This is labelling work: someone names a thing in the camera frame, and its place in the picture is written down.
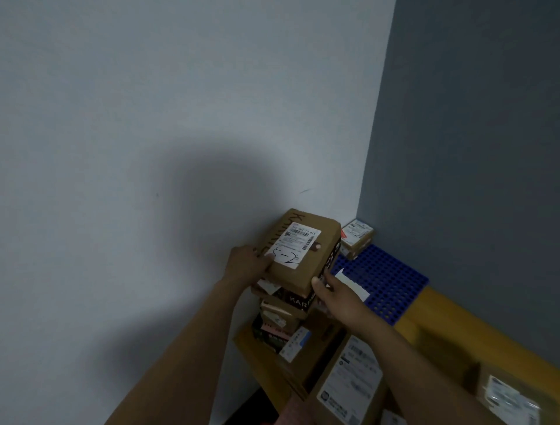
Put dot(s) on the person's left hand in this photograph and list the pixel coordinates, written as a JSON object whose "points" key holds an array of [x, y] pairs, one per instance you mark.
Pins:
{"points": [[245, 267]]}

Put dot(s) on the person's right hand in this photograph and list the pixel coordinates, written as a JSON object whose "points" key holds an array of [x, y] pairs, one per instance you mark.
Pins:
{"points": [[345, 306]]}

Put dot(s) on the box of stack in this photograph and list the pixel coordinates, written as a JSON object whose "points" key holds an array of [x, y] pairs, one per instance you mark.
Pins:
{"points": [[323, 346]]}

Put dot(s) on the box with black KARRIE band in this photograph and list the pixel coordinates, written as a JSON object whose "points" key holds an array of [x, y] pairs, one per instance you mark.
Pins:
{"points": [[302, 271]]}

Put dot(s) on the small cardboard parcel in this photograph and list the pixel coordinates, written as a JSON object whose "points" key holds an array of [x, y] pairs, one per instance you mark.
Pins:
{"points": [[363, 245], [350, 381]]}

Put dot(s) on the person's left forearm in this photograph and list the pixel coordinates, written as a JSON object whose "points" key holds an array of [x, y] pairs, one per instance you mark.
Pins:
{"points": [[183, 363]]}

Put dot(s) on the person's right forearm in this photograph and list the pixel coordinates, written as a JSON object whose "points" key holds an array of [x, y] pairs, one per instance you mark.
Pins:
{"points": [[415, 376]]}

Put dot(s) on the white paper note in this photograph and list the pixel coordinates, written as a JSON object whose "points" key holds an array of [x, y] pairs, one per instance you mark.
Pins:
{"points": [[354, 284]]}

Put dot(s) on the blue plastic grid pallet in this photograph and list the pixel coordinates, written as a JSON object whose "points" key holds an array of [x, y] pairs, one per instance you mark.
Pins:
{"points": [[393, 280]]}

